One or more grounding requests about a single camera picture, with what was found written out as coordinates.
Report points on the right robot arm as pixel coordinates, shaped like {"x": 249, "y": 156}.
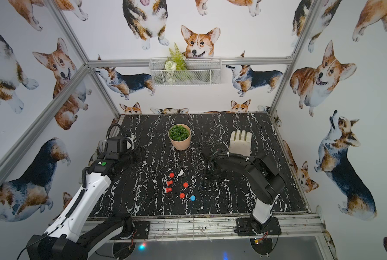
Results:
{"x": 267, "y": 181}

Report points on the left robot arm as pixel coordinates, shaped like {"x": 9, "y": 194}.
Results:
{"x": 64, "y": 240}

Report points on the beige plant pot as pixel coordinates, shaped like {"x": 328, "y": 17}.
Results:
{"x": 181, "y": 145}

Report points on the green succulent plant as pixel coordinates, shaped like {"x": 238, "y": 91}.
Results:
{"x": 179, "y": 133}

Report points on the green fern with flower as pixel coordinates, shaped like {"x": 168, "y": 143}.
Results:
{"x": 175, "y": 61}

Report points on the white wire wall basket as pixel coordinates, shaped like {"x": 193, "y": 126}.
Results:
{"x": 194, "y": 72}

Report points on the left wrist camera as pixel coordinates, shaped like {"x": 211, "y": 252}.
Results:
{"x": 131, "y": 142}

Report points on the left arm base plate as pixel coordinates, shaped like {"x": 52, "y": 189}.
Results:
{"x": 138, "y": 230}

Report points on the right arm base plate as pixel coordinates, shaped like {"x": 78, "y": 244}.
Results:
{"x": 252, "y": 227}

